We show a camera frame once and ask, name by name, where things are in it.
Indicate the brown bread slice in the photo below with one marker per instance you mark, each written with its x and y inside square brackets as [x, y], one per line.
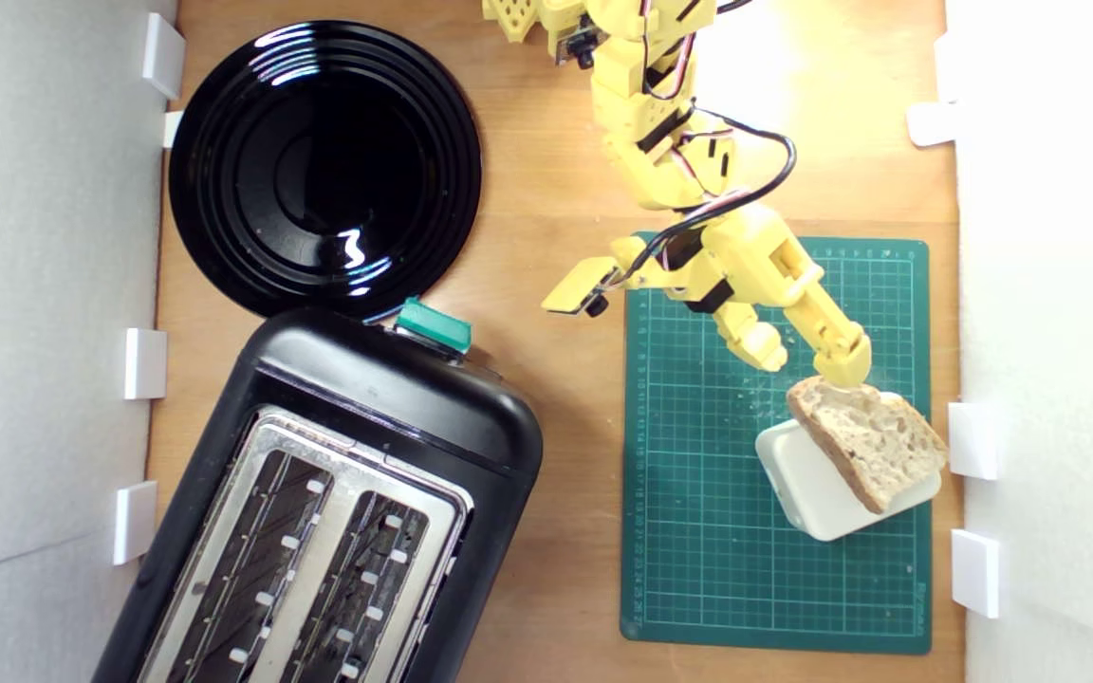
[874, 446]

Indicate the green toaster lever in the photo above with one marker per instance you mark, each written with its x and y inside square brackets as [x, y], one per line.
[433, 325]

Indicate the black two-slot toaster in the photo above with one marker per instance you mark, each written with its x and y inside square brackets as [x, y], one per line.
[395, 408]

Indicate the white rounded block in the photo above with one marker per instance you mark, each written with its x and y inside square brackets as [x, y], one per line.
[812, 493]

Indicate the green cutting mat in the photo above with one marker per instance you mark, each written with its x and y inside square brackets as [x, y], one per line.
[698, 522]

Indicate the black round plate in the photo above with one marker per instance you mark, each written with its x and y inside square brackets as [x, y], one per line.
[319, 171]

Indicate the yellow wrist camera box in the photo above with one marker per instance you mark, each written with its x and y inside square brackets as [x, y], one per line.
[580, 285]

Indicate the white wall clip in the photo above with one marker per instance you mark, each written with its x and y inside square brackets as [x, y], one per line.
[975, 573]
[931, 123]
[973, 441]
[172, 128]
[145, 363]
[164, 55]
[135, 522]

